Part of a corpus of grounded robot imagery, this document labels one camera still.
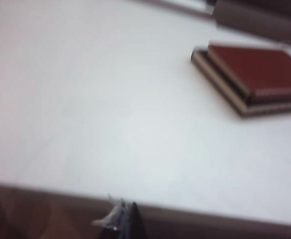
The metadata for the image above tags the red hardcover book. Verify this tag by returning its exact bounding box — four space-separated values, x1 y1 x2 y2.
206 43 291 105

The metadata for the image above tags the black hardcover book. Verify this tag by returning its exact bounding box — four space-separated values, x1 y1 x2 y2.
191 49 291 119

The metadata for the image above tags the grey fabric desk partition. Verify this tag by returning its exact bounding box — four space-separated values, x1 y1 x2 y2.
213 0 291 52

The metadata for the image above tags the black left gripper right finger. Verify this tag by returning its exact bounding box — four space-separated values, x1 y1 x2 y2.
127 201 147 239

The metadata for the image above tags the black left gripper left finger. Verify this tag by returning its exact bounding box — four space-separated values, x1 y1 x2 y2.
92 193 130 239

